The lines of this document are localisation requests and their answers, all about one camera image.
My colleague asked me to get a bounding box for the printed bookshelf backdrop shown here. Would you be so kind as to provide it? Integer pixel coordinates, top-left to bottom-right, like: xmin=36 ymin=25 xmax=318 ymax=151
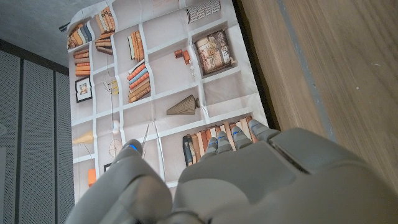
xmin=58 ymin=0 xmax=271 ymax=203

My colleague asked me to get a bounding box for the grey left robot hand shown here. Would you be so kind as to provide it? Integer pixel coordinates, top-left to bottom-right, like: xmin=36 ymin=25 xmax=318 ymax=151
xmin=64 ymin=119 xmax=398 ymax=224

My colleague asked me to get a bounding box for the dark perforated metal partition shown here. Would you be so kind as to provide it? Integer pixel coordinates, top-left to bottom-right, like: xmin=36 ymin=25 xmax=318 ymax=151
xmin=0 ymin=39 xmax=75 ymax=224

